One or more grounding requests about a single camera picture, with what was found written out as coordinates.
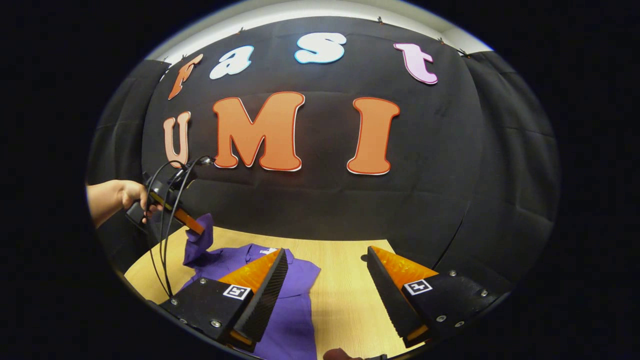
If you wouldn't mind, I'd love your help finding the black backdrop cloth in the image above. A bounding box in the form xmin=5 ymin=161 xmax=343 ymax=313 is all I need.
xmin=86 ymin=15 xmax=561 ymax=301

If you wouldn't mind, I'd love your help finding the purple button shirt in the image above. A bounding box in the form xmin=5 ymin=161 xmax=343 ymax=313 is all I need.
xmin=181 ymin=213 xmax=322 ymax=360

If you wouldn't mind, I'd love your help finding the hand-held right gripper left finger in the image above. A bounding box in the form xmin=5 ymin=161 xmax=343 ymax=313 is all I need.
xmin=159 ymin=247 xmax=290 ymax=353

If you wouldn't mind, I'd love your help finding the black cable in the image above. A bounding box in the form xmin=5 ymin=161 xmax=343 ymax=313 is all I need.
xmin=145 ymin=160 xmax=173 ymax=299
xmin=161 ymin=155 xmax=216 ymax=299

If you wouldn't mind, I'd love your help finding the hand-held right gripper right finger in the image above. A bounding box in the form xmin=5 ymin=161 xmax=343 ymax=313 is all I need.
xmin=366 ymin=245 xmax=506 ymax=349

